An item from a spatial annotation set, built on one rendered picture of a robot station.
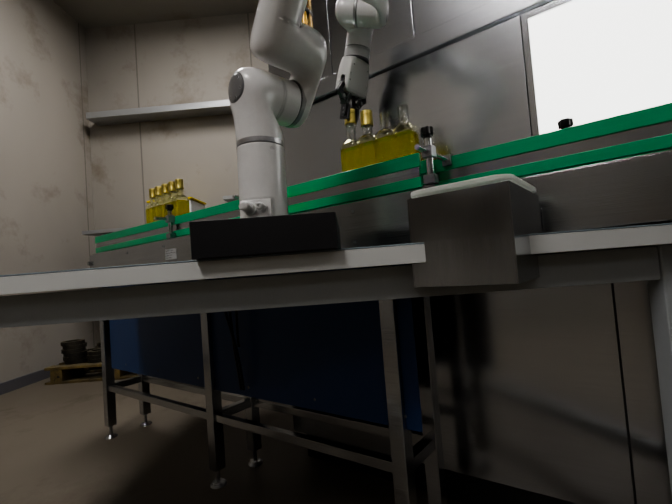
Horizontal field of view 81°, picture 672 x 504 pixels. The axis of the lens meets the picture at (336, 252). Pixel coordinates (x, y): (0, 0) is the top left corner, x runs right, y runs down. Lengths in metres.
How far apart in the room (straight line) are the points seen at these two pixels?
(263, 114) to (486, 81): 0.65
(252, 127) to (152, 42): 4.26
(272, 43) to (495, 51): 0.63
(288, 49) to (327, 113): 0.69
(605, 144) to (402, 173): 0.40
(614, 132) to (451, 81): 0.48
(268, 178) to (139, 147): 3.94
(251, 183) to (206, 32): 4.15
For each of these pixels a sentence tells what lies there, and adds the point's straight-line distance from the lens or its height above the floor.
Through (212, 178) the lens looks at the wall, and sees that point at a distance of 4.28.
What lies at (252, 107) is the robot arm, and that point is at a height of 1.03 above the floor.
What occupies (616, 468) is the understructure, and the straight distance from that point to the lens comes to 1.22.
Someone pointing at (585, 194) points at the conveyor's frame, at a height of 0.82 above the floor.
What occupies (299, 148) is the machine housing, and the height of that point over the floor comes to 1.18.
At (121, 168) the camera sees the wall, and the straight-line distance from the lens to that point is 4.70.
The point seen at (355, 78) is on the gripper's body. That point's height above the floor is 1.26.
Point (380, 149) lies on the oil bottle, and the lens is 1.12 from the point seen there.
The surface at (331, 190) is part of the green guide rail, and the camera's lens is 1.06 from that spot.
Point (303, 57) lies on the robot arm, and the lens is 0.86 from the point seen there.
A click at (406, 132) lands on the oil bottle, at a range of 1.09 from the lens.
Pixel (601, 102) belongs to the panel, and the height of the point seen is 1.05.
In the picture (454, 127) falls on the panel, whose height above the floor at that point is 1.09.
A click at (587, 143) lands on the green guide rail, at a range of 0.95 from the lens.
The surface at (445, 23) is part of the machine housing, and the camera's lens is 1.34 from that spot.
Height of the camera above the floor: 0.72
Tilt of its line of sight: 3 degrees up
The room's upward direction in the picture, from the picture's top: 4 degrees counter-clockwise
